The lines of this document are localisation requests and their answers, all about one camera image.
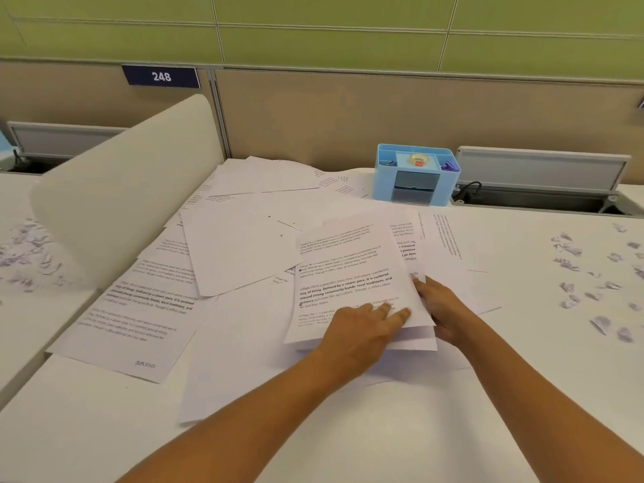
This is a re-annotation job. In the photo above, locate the person's right hand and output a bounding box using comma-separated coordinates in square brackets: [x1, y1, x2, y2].
[411, 275, 479, 347]

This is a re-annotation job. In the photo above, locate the person's left hand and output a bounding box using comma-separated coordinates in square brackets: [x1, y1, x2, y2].
[311, 302, 413, 380]

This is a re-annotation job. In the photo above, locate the gathered printed sheet bundle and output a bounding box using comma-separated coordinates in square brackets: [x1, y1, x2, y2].
[283, 211, 439, 353]

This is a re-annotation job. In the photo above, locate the heap of paper scraps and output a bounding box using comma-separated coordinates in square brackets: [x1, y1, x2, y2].
[548, 221, 644, 345]
[0, 218, 69, 292]

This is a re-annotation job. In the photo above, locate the pile of printed papers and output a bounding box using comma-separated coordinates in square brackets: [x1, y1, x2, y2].
[45, 155, 504, 426]

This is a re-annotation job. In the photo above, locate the person's right forearm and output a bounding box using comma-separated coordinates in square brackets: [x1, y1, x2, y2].
[452, 316, 644, 483]

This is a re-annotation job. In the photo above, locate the person's left forearm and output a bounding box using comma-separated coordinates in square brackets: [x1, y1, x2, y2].
[115, 346, 363, 483]

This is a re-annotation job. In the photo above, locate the white desk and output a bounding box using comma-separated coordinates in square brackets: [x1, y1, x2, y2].
[0, 155, 644, 483]
[0, 170, 101, 398]

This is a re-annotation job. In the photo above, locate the beige partition panel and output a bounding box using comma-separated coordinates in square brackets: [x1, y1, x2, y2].
[213, 68, 644, 172]
[0, 60, 215, 129]

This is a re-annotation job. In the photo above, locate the white side divider panel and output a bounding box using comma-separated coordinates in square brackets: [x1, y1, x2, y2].
[29, 93, 226, 290]

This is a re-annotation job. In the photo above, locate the black cable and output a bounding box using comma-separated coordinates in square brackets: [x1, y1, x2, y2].
[452, 180, 484, 202]

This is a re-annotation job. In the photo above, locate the grey cable tray lid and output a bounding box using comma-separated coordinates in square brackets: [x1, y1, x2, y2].
[451, 146, 644, 217]

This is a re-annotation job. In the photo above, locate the grey partition post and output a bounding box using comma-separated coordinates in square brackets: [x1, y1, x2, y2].
[206, 67, 232, 160]

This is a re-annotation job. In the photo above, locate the left desk cable tray lid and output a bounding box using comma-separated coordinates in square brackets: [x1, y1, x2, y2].
[5, 121, 129, 174]

